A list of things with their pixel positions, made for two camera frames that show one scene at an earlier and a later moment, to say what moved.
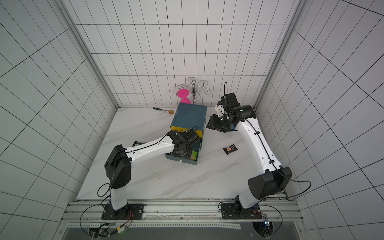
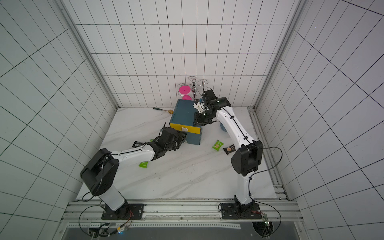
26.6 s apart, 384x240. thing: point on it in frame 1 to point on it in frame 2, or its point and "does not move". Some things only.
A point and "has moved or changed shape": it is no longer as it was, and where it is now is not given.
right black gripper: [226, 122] to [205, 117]
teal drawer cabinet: [187, 116] has moved or changed shape
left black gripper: [188, 154] to [181, 138]
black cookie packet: [136, 143] does not move
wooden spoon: [170, 111] does not move
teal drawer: [196, 147] has moved or changed shape
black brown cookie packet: [232, 148] does not move
